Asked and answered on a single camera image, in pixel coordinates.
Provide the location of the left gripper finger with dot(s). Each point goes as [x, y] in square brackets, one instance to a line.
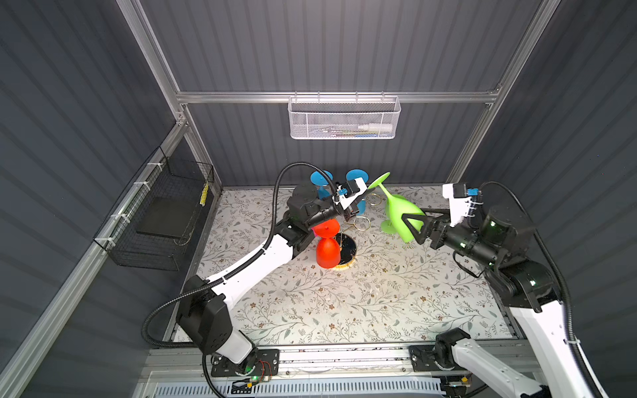
[350, 212]
[356, 186]

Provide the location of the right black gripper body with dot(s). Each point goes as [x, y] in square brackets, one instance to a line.
[434, 232]

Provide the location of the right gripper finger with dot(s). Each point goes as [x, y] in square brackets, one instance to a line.
[419, 234]
[428, 214]

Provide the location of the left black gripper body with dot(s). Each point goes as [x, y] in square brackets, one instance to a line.
[330, 209]

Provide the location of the blue wine glass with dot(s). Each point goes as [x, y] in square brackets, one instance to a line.
[321, 185]
[353, 175]

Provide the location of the green wine glass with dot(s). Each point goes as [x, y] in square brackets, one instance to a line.
[397, 206]
[388, 228]

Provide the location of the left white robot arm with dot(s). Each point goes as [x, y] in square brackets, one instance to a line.
[205, 315]

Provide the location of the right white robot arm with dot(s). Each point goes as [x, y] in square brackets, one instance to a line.
[535, 294]

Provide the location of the red wine glass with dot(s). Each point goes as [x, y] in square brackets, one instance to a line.
[328, 251]

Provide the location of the floral table mat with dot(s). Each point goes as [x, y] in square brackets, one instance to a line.
[392, 291]

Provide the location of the white marker in basket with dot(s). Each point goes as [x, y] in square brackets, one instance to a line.
[377, 128]

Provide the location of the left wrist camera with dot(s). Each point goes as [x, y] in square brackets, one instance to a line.
[343, 198]

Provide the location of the gold wire glass rack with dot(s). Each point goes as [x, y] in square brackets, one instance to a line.
[356, 219]

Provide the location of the white mesh wall basket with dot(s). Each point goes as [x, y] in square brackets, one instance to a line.
[338, 118]

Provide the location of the black wire wall basket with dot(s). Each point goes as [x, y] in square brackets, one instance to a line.
[160, 223]

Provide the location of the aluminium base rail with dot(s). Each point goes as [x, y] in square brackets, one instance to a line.
[340, 370]

